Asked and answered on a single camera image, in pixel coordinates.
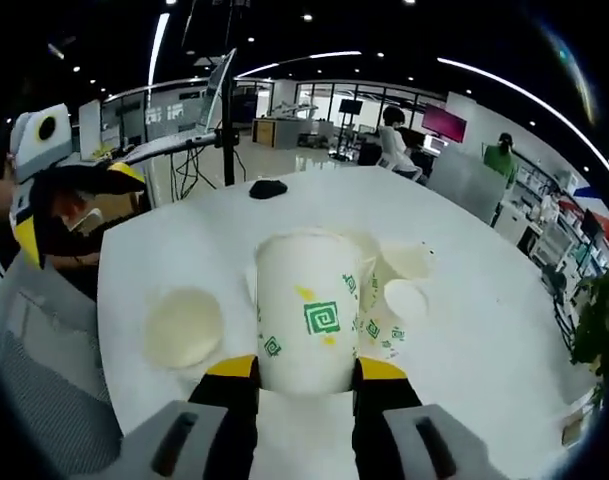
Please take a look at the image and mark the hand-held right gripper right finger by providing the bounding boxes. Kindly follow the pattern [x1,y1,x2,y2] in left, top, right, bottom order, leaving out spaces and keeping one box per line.
[351,355,493,480]

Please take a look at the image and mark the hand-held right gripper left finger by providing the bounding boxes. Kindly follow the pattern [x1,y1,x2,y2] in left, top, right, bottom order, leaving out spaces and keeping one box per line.
[119,353,261,480]

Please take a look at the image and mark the paper cup green logo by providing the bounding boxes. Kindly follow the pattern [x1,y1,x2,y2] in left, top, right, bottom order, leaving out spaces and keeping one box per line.
[143,285,224,371]

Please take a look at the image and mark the pile of paper cups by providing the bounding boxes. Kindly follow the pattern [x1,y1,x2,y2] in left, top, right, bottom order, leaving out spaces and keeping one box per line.
[256,227,438,364]

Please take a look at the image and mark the printed paper cup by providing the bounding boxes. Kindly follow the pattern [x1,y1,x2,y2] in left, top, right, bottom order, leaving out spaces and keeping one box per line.
[253,230,365,396]

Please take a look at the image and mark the white side desk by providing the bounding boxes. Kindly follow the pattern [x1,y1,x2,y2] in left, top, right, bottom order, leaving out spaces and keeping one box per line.
[101,127,223,169]

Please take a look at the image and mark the grey mesh office chair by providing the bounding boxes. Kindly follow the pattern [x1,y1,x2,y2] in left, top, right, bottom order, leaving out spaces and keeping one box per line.
[0,252,128,480]

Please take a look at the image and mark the black display stand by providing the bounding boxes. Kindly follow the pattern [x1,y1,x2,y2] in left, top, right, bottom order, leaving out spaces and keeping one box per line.
[214,49,241,189]

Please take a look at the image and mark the open laptop on stand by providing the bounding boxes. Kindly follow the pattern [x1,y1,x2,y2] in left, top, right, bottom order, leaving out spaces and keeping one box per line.
[198,47,239,139]

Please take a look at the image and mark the glass jar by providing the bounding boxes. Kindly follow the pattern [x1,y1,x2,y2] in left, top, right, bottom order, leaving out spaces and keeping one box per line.
[561,412,590,448]

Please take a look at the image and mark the small black pouch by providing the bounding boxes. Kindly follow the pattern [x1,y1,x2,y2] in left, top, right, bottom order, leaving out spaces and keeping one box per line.
[248,178,288,201]

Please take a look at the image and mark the wooden cabinet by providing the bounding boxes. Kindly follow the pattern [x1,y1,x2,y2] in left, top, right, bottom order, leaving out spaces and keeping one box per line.
[251,118,301,150]

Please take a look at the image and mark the white table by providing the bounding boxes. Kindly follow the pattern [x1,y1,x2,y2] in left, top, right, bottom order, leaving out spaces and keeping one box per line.
[96,166,608,480]

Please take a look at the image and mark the potted green plant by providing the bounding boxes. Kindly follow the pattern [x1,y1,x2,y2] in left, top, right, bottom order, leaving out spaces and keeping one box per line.
[569,262,609,401]

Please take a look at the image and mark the storage shelves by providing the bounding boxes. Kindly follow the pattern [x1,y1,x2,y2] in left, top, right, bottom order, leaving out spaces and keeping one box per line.
[513,159,609,274]

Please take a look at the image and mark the grey panel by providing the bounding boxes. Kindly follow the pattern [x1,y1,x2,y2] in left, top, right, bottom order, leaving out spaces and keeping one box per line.
[426,144,506,225]

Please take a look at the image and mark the black screen on stand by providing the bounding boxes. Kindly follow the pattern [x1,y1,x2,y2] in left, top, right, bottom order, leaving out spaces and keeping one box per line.
[337,98,365,154]

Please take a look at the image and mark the pink wall screen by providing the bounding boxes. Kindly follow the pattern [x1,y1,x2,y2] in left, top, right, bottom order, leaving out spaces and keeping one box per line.
[422,102,469,145]

